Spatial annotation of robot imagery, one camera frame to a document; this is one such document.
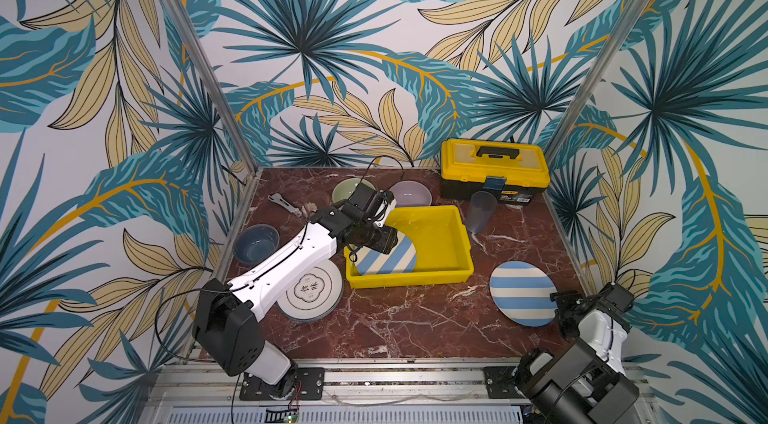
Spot blue striped plate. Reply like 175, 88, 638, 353
355, 231, 417, 275
489, 261, 557, 327

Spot yellow plastic bin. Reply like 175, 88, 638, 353
345, 205, 474, 289

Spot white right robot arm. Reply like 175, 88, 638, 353
514, 282, 639, 423

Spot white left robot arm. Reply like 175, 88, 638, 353
192, 185, 397, 394

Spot pale green bowl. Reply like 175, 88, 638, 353
331, 177, 375, 204

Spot lilac bowl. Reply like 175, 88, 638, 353
390, 180, 432, 208

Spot white plate green rings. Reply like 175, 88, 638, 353
277, 258, 344, 324

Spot metal wrench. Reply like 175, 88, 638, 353
268, 193, 303, 217

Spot dark blue bowl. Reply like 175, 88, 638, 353
233, 224, 280, 267

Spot blue textured plastic cup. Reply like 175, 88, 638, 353
465, 191, 498, 234

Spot yellow black plastic toolbox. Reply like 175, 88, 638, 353
440, 139, 551, 205

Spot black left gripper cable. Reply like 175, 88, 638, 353
344, 155, 406, 197

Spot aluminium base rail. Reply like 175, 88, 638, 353
139, 358, 533, 423

